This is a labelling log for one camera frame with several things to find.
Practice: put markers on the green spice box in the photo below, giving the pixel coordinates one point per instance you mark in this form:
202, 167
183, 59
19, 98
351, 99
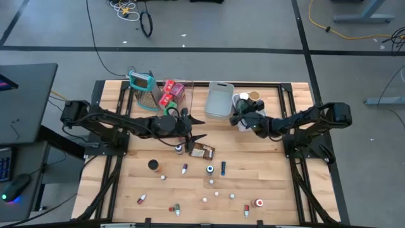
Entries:
172, 106

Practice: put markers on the green lid herb jar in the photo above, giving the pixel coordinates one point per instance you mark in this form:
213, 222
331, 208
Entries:
242, 105

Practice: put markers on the black lid orange spice jar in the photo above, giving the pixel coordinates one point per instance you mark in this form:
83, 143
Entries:
153, 164

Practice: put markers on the white perforated basket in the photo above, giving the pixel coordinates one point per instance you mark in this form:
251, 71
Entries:
242, 128

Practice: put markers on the grey desk foot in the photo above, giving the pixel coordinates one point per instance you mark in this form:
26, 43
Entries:
386, 101

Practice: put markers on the brown snack packet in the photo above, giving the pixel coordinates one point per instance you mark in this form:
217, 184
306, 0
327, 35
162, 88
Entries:
204, 152

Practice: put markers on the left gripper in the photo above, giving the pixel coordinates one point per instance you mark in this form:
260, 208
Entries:
185, 128

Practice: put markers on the green food colouring bottle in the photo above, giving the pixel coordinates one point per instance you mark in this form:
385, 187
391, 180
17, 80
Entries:
177, 209

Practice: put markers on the blue cylindrical tube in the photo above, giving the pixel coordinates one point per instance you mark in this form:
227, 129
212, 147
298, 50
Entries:
223, 168

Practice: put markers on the grey plastic bin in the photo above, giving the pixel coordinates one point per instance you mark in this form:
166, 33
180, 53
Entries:
218, 101

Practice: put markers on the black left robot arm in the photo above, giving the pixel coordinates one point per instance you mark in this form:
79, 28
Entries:
104, 118

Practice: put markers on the black keyboard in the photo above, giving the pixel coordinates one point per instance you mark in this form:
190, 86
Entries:
4, 164

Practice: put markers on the desk with grey legs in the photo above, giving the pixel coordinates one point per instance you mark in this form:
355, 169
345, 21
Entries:
364, 18

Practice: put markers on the smoked paprika tin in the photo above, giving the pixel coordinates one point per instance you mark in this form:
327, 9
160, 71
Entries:
178, 89

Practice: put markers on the brown lid spice jar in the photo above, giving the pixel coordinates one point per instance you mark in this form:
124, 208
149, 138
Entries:
254, 96

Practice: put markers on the monitor screen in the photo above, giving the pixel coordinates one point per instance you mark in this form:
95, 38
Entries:
6, 83

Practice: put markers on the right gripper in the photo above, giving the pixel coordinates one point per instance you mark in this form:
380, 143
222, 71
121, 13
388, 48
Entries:
257, 119

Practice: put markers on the grey side desk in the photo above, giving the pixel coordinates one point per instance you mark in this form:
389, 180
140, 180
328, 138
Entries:
19, 209

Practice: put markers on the clear plastic bin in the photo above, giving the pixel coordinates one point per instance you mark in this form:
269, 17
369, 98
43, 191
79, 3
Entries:
187, 104

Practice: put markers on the red lid spice jar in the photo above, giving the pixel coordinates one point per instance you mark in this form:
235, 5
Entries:
258, 203

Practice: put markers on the white lid spice jar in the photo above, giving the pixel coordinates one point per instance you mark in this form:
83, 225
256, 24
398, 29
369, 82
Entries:
244, 96

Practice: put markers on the black computer mouse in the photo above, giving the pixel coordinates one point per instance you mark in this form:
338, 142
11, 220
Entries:
17, 187

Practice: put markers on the red food colouring bottle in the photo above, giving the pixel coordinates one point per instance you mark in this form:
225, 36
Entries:
141, 199
246, 210

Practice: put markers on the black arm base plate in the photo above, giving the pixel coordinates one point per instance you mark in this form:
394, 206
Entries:
288, 152
90, 150

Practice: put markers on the red spice tin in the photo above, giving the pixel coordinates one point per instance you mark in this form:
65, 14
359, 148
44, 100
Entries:
168, 85

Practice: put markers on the black table frame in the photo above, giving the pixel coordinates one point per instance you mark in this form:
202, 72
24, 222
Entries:
98, 92

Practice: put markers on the blue colouring bottle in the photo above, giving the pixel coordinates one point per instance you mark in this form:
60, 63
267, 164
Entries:
209, 169

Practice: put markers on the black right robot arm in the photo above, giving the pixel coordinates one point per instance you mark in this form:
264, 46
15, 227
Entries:
300, 118

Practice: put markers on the black desk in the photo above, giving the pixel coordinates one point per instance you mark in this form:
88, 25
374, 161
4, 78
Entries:
28, 104

